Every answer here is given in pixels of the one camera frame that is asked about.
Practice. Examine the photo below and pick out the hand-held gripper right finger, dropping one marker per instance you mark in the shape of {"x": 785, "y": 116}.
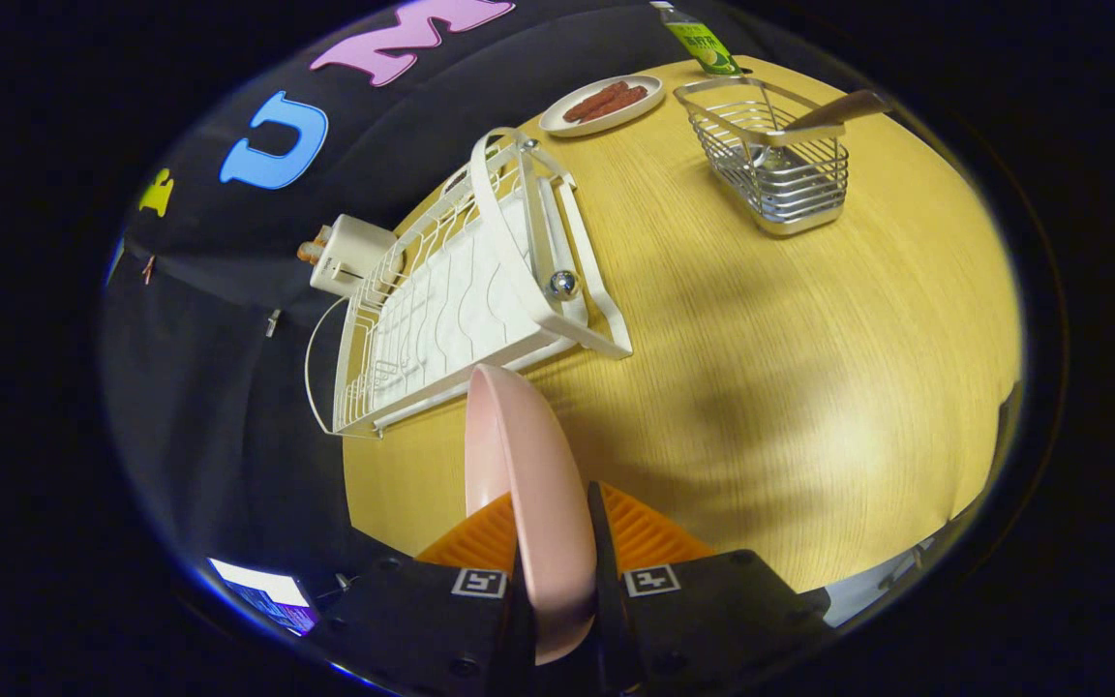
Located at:
{"x": 611, "y": 581}

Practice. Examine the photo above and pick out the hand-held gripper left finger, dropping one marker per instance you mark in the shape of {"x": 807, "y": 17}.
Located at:
{"x": 412, "y": 620}

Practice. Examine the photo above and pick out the pink plate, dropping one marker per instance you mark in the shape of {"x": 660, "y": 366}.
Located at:
{"x": 533, "y": 484}

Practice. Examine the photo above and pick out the white oval dish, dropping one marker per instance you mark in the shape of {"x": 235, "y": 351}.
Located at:
{"x": 557, "y": 121}

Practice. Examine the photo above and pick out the lit screen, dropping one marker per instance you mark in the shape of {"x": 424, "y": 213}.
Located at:
{"x": 262, "y": 586}

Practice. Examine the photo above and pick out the black backdrop cloth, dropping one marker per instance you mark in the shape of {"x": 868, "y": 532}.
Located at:
{"x": 228, "y": 407}

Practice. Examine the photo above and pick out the metal clip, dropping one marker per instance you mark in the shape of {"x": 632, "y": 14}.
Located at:
{"x": 273, "y": 322}

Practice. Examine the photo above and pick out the white toaster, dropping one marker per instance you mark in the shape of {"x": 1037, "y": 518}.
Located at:
{"x": 354, "y": 254}

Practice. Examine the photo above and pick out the toast slice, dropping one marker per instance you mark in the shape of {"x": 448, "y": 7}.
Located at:
{"x": 309, "y": 254}
{"x": 321, "y": 235}

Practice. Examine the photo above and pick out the pink clip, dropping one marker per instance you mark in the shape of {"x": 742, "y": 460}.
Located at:
{"x": 148, "y": 271}

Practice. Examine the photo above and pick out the red meat strip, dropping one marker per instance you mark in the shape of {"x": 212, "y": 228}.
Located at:
{"x": 620, "y": 100}
{"x": 591, "y": 102}

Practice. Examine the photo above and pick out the green label plastic bottle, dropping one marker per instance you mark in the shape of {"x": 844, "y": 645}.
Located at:
{"x": 703, "y": 44}

